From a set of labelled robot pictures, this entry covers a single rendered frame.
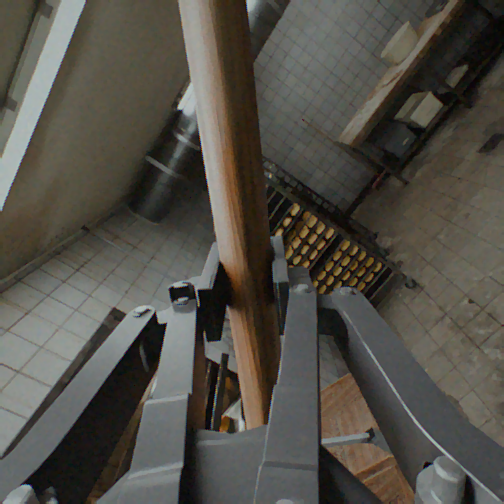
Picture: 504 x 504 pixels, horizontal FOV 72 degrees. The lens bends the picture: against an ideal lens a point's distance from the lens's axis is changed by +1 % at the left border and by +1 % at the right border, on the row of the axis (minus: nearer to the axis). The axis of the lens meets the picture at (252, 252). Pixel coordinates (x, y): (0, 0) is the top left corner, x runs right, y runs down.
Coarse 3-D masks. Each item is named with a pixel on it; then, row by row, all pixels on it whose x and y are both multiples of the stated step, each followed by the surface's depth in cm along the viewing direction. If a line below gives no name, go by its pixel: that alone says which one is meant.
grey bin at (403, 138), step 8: (392, 128) 439; (400, 128) 417; (384, 136) 449; (392, 136) 424; (400, 136) 419; (408, 136) 420; (416, 136) 421; (376, 144) 458; (384, 144) 433; (392, 144) 423; (400, 144) 423; (408, 144) 423; (384, 152) 466; (392, 152) 428; (400, 152) 427
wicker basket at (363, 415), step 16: (336, 384) 204; (352, 384) 204; (336, 400) 209; (352, 400) 209; (336, 416) 215; (352, 416) 204; (368, 416) 193; (336, 432) 207; (352, 432) 196; (336, 448) 196; (352, 448) 190; (368, 448) 181; (352, 464) 184; (368, 464) 175; (384, 464) 152
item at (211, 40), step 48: (192, 0) 14; (240, 0) 15; (192, 48) 15; (240, 48) 15; (240, 96) 15; (240, 144) 16; (240, 192) 17; (240, 240) 18; (240, 288) 19; (240, 336) 20; (240, 384) 22
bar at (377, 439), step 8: (368, 432) 138; (376, 432) 137; (328, 440) 139; (336, 440) 138; (344, 440) 138; (352, 440) 137; (360, 440) 137; (368, 440) 136; (376, 440) 136; (384, 440) 136; (384, 448) 137
